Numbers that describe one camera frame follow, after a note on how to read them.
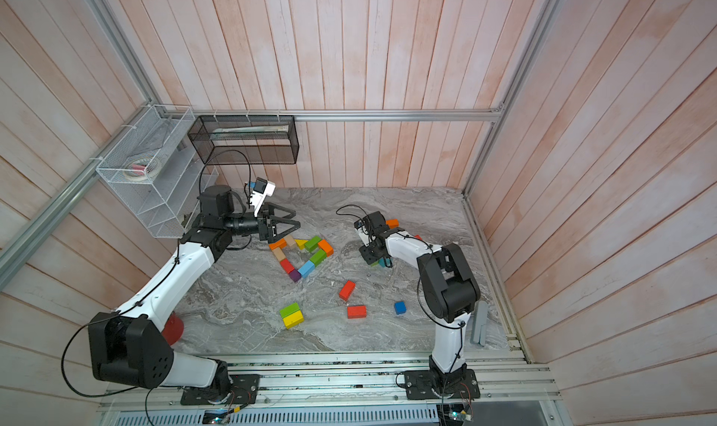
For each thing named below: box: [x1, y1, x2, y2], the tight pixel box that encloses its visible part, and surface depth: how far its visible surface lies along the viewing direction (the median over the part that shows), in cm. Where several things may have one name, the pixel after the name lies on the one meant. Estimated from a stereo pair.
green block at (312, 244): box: [304, 235, 322, 253], surface depth 103 cm
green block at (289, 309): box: [279, 301, 301, 319], surface depth 89 cm
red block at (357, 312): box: [347, 305, 367, 319], surface depth 88 cm
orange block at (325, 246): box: [317, 239, 335, 257], surface depth 103 cm
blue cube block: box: [393, 300, 408, 316], surface depth 89 cm
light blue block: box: [297, 259, 316, 279], surface depth 97 cm
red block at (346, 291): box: [338, 280, 355, 302], surface depth 94 cm
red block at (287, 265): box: [279, 257, 296, 274], surface depth 100 cm
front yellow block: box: [282, 310, 306, 330], surface depth 86 cm
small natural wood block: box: [271, 246, 287, 262], surface depth 100 cm
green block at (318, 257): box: [309, 248, 327, 267], surface depth 100 cm
